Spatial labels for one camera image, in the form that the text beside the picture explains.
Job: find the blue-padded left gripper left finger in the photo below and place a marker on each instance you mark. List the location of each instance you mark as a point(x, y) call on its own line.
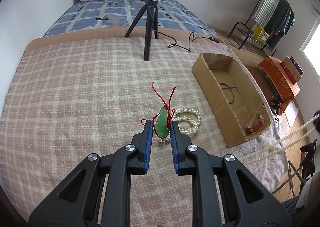
point(97, 191)

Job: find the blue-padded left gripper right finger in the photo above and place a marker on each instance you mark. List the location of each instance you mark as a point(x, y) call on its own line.
point(224, 191)

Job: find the red strap wristwatch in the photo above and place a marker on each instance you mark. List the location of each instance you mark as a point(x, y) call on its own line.
point(254, 124)

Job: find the dark blue bangle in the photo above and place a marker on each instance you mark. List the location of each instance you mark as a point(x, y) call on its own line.
point(225, 86)

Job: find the brown cardboard box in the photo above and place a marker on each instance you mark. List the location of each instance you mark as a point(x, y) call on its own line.
point(210, 69)

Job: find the pink plaid blanket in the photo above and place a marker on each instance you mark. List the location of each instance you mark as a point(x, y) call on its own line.
point(88, 95)

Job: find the orange cloth covered table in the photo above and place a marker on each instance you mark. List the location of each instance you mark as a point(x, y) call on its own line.
point(287, 91)

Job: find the stack of boxes and books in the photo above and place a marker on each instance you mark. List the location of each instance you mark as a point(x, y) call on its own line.
point(292, 69)

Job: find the black clothes rack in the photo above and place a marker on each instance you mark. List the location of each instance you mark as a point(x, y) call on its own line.
point(242, 33)

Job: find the yellow box on rack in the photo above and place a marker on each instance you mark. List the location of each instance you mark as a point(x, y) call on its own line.
point(259, 35)

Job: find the bright window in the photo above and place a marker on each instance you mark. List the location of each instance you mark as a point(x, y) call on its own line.
point(310, 47)

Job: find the dark hanging clothes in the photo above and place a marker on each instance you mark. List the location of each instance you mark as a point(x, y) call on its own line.
point(279, 24)

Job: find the blue patchwork bed sheet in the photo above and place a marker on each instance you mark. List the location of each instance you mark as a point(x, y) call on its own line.
point(112, 13)

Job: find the black tripod stand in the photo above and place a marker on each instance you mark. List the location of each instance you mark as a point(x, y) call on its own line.
point(151, 7)

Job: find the striped white hanging cloth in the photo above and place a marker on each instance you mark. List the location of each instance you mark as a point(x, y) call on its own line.
point(264, 11)

